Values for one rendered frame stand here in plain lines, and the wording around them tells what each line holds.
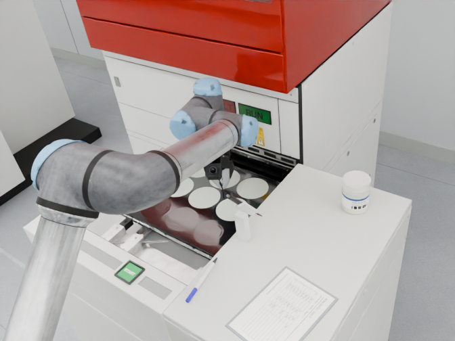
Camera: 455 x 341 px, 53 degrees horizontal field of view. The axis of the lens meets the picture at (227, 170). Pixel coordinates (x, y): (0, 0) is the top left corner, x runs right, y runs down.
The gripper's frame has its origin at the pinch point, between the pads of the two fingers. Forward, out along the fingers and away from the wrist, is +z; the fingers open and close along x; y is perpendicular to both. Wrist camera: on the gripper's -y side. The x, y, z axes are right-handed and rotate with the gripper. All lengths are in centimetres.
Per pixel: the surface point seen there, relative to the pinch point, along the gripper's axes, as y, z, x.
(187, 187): 2.8, 2.0, 11.6
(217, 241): -20.4, 2.1, -0.4
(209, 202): -4.6, 2.0, 3.7
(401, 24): 143, 11, -84
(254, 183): 3.9, 2.0, -9.9
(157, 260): -25.6, 4.0, 16.3
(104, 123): 189, 92, 122
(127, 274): -36.9, -4.5, 19.7
